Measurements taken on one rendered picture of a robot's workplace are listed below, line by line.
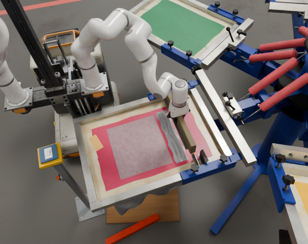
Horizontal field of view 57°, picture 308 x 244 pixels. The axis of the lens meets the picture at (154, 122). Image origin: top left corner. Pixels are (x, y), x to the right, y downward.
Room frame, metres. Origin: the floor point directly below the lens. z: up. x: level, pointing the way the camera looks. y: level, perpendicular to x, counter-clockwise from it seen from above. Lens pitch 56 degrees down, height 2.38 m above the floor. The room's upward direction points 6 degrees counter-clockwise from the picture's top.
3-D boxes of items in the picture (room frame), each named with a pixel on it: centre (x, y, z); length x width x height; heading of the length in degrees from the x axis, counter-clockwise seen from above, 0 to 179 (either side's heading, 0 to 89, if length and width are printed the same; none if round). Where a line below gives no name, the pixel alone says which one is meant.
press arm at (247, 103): (0.95, -0.51, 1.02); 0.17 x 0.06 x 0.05; 103
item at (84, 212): (0.80, 0.62, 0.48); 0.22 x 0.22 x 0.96; 13
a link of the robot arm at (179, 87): (0.89, -0.11, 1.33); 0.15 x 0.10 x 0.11; 58
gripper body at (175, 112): (0.86, -0.14, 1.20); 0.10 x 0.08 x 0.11; 104
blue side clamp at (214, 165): (0.60, -0.26, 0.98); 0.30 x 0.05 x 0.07; 103
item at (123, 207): (0.60, 0.05, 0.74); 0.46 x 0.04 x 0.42; 103
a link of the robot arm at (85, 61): (1.16, 0.32, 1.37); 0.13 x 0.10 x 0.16; 148
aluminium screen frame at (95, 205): (0.82, 0.04, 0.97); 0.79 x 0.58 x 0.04; 103
